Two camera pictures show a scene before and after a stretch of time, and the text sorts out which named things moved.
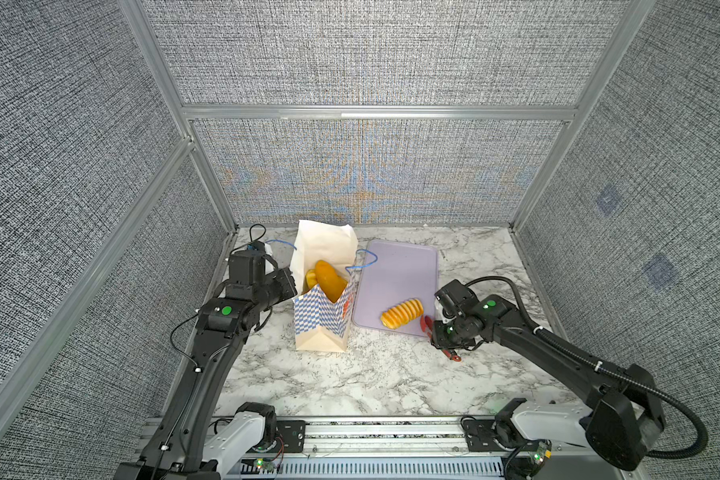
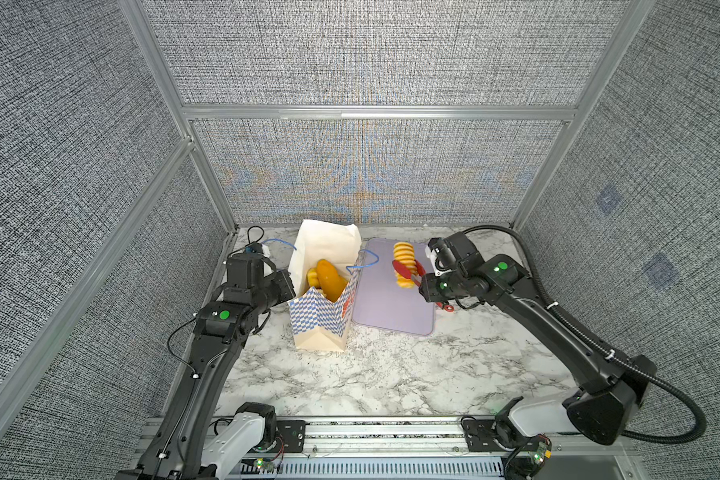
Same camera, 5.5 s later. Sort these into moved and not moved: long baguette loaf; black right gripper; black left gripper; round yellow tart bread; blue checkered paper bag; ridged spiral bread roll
Moved: black right gripper; ridged spiral bread roll
Not moved: long baguette loaf; round yellow tart bread; blue checkered paper bag; black left gripper
